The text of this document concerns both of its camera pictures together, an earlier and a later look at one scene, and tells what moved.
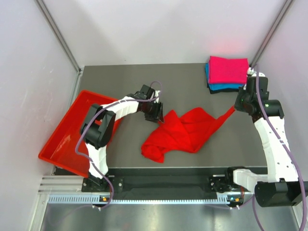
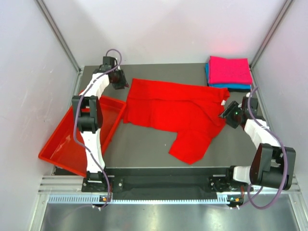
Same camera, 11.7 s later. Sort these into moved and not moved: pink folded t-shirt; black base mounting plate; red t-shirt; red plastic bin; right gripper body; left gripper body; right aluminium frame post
Moved: red t-shirt; left gripper body; right gripper body
Not moved: red plastic bin; right aluminium frame post; black base mounting plate; pink folded t-shirt
